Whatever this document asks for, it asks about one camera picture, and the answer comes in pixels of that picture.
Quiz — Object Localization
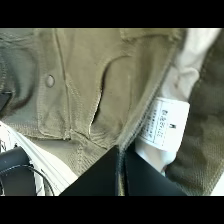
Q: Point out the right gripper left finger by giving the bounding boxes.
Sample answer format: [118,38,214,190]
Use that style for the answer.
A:
[59,145,121,197]

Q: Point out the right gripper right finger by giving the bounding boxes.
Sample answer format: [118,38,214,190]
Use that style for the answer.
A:
[123,145,188,197]

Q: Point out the olive green trousers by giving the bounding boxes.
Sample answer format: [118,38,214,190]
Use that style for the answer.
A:
[0,28,224,197]

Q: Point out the black cable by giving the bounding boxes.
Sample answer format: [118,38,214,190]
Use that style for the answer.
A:
[0,164,55,197]

